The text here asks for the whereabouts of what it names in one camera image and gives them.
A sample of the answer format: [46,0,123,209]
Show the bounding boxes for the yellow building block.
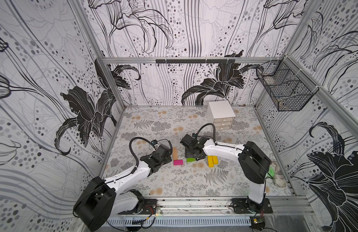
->
[212,156,219,165]
[207,156,214,168]

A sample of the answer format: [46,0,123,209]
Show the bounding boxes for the black wall bar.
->
[155,59,236,64]

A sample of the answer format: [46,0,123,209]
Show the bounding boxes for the white drawer cabinet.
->
[207,101,236,131]

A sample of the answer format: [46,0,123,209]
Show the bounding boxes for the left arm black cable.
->
[129,137,156,175]

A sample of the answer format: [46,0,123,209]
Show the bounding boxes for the wooden building block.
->
[172,147,178,160]

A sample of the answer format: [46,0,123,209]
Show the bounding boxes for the black wire basket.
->
[256,60,318,112]

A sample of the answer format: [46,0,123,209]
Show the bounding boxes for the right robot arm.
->
[180,134,271,211]

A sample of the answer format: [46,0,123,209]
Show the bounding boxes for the small electronics board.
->
[250,217,266,231]

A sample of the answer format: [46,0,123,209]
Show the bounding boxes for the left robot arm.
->
[73,137,173,232]

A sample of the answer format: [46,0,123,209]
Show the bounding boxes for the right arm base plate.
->
[230,198,273,214]

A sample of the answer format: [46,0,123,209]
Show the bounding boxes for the green building block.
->
[186,158,196,163]

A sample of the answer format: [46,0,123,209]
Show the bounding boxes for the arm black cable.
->
[195,123,217,144]
[129,137,156,175]

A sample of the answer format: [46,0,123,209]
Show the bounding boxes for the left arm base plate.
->
[119,199,158,215]

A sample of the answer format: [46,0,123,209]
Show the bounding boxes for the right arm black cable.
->
[195,123,217,144]

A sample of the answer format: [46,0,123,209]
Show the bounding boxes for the green round lid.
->
[267,167,275,179]

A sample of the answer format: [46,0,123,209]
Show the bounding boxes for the pink building block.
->
[173,159,184,166]

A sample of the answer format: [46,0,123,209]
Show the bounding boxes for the crumpled white cloth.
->
[270,161,287,188]

